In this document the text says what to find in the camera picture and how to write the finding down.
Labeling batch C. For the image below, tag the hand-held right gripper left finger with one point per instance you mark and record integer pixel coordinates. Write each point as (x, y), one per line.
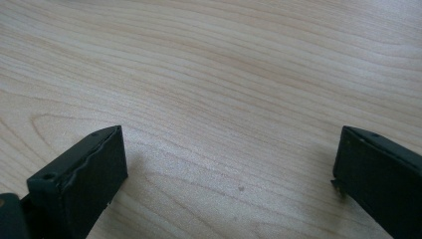
(79, 186)

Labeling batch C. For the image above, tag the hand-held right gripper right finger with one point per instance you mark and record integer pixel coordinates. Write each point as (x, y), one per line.
(381, 179)

